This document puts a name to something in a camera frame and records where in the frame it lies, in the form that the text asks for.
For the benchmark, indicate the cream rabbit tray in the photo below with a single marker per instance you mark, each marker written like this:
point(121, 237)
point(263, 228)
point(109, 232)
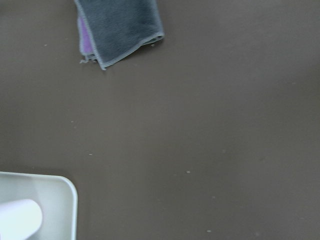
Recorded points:
point(56, 196)

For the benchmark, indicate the grey folded cloth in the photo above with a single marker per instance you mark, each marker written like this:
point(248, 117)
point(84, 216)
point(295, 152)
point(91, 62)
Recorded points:
point(110, 30)

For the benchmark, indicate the pink plastic cup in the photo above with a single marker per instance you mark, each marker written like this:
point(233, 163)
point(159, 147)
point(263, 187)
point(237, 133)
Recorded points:
point(19, 219)

